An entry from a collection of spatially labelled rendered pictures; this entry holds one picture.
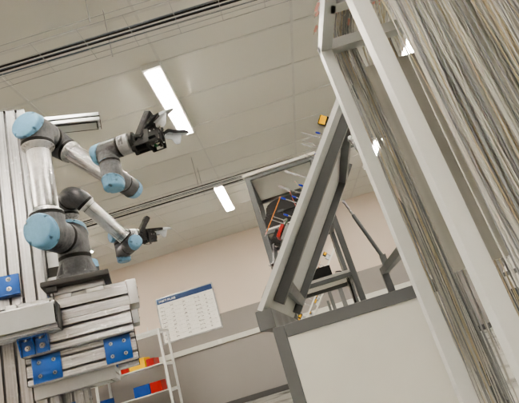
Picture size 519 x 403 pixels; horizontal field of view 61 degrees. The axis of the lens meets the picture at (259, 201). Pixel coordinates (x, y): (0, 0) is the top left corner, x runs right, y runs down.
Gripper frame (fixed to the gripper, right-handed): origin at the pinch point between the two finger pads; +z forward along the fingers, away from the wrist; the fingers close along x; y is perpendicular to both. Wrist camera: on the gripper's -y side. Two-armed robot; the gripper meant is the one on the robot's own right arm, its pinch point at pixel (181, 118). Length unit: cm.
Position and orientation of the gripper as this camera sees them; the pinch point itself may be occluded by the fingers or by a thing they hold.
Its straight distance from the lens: 162.3
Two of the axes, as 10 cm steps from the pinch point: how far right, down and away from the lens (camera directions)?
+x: -2.3, -4.0, -8.9
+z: 9.4, -3.2, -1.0
